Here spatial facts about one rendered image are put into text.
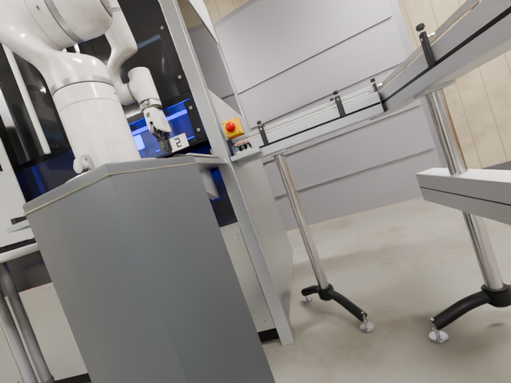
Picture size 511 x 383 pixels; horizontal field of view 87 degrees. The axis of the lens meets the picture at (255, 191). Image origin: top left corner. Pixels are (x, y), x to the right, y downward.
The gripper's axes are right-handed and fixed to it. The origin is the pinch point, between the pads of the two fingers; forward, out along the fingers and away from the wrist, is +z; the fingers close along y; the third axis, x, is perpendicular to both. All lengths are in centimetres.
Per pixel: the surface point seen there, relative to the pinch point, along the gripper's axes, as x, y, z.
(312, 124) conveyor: -59, 22, 10
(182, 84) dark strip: -11.6, 11.6, -24.7
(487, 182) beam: -93, -24, 45
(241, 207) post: -18.2, 11.3, 34.4
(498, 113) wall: -234, 186, 43
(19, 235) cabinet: 79, -4, 13
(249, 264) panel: -13, 11, 60
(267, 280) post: -18, 11, 69
